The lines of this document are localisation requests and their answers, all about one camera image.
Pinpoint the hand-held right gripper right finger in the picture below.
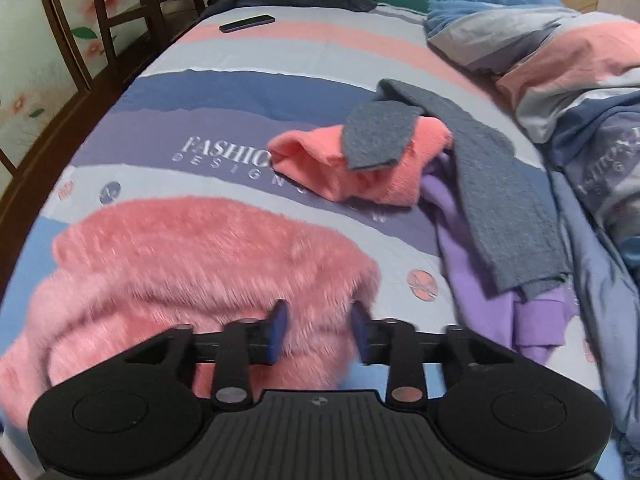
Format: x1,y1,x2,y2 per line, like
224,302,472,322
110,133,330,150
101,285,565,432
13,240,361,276
349,301,523,411

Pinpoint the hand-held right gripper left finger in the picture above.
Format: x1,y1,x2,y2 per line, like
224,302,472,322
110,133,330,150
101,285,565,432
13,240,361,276
122,300,290,411

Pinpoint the pink fluffy garment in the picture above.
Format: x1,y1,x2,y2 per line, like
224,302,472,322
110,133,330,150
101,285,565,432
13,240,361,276
0,199,383,431

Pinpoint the purple sweatshirt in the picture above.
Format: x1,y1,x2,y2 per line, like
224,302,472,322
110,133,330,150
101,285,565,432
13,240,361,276
420,152,581,351

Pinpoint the salmon pink sweater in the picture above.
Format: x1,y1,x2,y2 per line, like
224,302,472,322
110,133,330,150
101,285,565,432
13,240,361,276
269,116,455,208

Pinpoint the grey knit garment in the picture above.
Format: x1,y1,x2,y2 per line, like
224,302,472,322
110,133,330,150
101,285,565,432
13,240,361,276
342,78,571,301

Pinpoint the striped printed bed sheet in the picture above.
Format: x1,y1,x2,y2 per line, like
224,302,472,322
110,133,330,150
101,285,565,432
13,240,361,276
0,2,616,461

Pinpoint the black phone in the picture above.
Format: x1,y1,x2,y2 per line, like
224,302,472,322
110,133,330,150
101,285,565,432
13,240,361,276
219,15,277,34

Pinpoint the striped duvet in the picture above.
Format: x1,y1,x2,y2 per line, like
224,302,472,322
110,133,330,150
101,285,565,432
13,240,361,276
424,0,640,466

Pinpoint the dark wooden chair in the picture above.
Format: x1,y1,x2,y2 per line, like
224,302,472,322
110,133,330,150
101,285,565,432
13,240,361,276
92,0,206,68

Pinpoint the floral sliding door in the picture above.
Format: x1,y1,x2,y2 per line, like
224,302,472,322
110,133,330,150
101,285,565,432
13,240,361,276
0,0,126,171

